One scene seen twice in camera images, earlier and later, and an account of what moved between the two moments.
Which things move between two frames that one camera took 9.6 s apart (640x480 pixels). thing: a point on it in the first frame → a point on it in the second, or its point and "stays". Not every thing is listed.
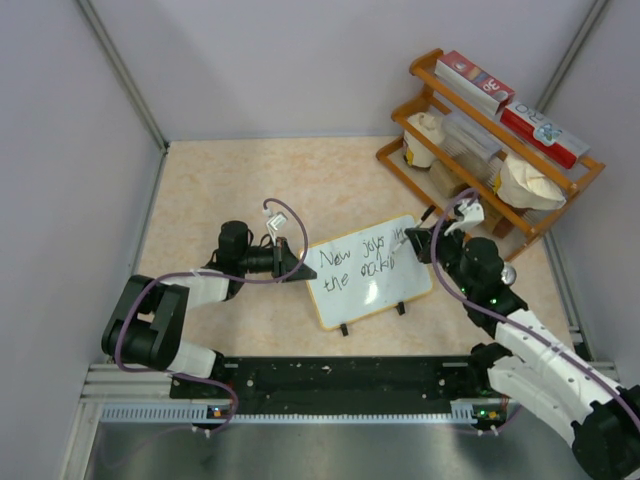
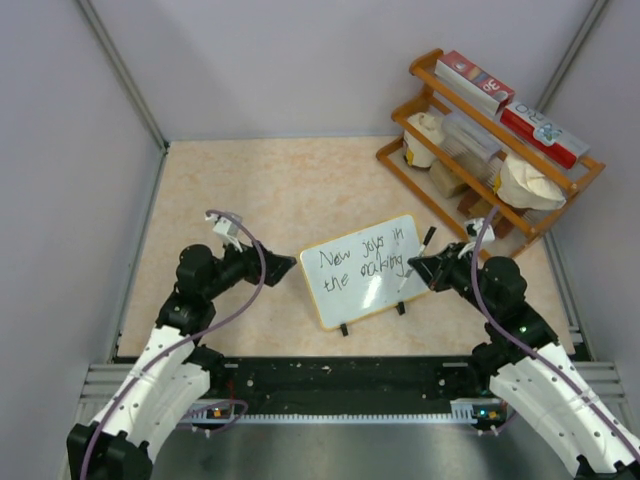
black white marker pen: x=424 y=217 → x=430 y=231
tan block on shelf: x=443 y=178 stays
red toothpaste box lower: x=543 y=135 stays
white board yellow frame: x=359 y=275 stays
